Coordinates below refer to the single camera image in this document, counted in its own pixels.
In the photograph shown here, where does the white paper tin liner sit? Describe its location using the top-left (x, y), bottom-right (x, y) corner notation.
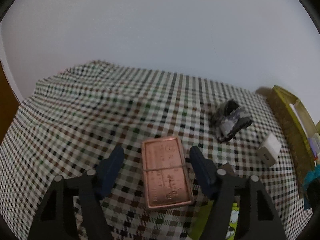
top-left (290, 99), bottom-right (317, 138)

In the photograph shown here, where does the black white hair claw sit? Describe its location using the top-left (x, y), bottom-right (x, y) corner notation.
top-left (210, 99), bottom-right (253, 142)

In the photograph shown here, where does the copper metal lighter case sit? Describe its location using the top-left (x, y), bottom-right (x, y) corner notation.
top-left (142, 137), bottom-right (194, 210)

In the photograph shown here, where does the white usb charger plug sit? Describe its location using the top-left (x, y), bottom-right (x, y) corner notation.
top-left (257, 133), bottom-right (281, 168)

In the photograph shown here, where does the brown wooden door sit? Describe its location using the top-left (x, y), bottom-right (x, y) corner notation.
top-left (0, 64), bottom-right (20, 142)

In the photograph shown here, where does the green cartoon sticker card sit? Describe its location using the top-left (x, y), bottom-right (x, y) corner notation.
top-left (188, 200), bottom-right (240, 239)

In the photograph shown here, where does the gold metal tin box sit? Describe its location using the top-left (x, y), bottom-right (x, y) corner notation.
top-left (256, 85), bottom-right (316, 198)

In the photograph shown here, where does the checkered tablecloth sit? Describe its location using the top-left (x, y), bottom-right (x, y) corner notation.
top-left (1, 61), bottom-right (312, 239)

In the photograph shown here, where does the blue foam puzzle piece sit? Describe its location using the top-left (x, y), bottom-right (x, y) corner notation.
top-left (302, 165), bottom-right (320, 210)

